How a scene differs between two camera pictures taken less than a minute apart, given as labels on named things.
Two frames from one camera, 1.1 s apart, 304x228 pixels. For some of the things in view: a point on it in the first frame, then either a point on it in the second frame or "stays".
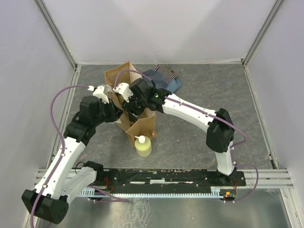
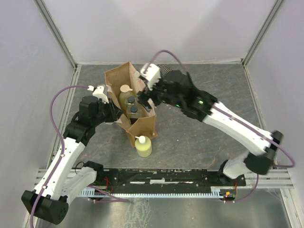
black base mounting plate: [167, 179] stays
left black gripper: [115, 113] stays
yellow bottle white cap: [143, 146] stays
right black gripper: [132, 111] to [147, 94]
